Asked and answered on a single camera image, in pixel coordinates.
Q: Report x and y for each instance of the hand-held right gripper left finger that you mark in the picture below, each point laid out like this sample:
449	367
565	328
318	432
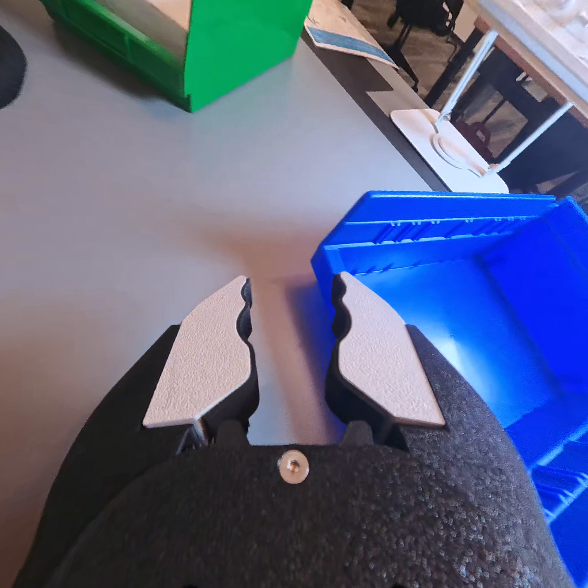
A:
206	363

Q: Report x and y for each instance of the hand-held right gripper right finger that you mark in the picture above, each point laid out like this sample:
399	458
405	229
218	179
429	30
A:
386	363

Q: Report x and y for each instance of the blue plastic bin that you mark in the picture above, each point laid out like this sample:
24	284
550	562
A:
496	330

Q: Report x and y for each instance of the green plastic bin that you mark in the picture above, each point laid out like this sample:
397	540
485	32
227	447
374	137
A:
243	46

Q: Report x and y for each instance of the white cardboard box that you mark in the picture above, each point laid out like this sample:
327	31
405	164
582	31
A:
156	23

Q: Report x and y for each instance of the white lamp base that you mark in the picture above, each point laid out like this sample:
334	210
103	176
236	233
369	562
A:
427	133

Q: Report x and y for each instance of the blue and white paper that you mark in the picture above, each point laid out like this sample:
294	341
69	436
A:
344	36

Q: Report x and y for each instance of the black office chair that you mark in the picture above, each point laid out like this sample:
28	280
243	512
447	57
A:
427	18

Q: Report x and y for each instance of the black chair armrest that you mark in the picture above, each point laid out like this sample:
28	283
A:
9	69

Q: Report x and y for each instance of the wooden table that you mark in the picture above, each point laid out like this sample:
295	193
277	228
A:
542	41

